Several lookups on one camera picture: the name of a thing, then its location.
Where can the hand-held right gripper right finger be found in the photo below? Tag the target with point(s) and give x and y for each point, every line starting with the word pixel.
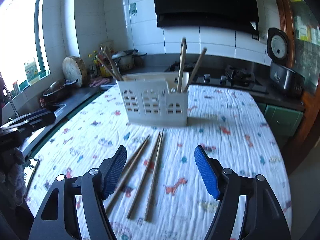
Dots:
pixel 207 172

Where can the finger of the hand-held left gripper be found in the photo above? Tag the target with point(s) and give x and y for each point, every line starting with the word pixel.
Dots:
pixel 15 130
pixel 37 117

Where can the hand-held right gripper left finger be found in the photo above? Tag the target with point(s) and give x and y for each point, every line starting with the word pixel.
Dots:
pixel 115 170

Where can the wooden chopstick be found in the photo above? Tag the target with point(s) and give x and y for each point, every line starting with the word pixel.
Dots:
pixel 155 175
pixel 196 67
pixel 184 62
pixel 145 175
pixel 180 65
pixel 112 63
pixel 106 68
pixel 137 152

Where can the white plastic utensil holder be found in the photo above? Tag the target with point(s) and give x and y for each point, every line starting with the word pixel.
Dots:
pixel 155 105

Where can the person's left forearm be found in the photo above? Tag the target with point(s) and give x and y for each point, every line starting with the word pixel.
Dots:
pixel 12 170

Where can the steel sink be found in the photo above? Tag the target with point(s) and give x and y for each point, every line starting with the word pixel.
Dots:
pixel 58 108

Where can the metal faucet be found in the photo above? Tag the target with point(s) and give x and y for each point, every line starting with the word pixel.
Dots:
pixel 12 105

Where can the stainless steel bowl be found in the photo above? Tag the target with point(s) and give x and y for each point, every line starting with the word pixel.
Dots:
pixel 56 88

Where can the white printed table cloth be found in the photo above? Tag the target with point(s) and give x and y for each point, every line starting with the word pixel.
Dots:
pixel 212 130

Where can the detergent bottle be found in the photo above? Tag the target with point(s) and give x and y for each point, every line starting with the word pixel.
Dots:
pixel 32 72

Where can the round wooden cutting board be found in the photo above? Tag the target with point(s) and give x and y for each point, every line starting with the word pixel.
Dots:
pixel 73 71

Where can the pink rag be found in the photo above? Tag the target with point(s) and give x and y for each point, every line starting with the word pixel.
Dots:
pixel 99 82

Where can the green yellow bottle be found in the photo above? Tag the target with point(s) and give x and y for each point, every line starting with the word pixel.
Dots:
pixel 94 62

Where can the window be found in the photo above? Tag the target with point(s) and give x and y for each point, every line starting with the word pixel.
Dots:
pixel 20 30

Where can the green cabinet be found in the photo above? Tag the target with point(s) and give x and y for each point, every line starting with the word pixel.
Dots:
pixel 282 120

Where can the black gas stove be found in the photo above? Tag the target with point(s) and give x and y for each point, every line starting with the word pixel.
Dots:
pixel 237 78

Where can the black rice cooker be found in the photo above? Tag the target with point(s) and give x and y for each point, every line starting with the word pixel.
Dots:
pixel 285 80

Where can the black range hood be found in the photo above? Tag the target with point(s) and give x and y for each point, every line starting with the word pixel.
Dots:
pixel 207 2

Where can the wooden glass door cabinet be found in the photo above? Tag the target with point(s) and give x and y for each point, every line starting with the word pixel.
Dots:
pixel 300 25

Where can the green wall hook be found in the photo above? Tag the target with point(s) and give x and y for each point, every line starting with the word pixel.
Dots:
pixel 133 8

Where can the wall outlet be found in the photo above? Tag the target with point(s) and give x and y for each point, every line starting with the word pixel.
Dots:
pixel 258 36

